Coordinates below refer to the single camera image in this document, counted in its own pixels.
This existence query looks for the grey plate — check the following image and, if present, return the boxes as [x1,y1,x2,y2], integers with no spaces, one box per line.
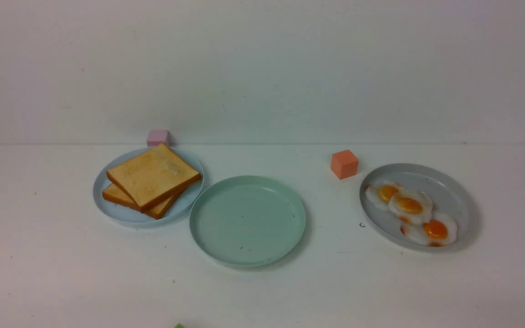
[359,163,480,253]

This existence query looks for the fried egg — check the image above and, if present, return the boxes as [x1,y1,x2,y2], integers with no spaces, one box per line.
[388,190,433,226]
[365,180,405,211]
[400,211,458,247]

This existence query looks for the light blue plate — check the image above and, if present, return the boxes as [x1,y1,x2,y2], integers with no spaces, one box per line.
[93,147,206,228]

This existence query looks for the mint green plate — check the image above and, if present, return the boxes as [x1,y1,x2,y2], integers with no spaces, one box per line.
[189,176,307,269]

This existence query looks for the toast slice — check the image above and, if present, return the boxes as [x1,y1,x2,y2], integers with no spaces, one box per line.
[107,143,201,211]
[102,184,184,220]

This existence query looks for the pink cube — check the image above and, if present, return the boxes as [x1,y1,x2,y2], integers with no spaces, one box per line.
[146,129,170,147]

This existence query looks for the orange cube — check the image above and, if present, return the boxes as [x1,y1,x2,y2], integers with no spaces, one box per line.
[330,149,359,180]

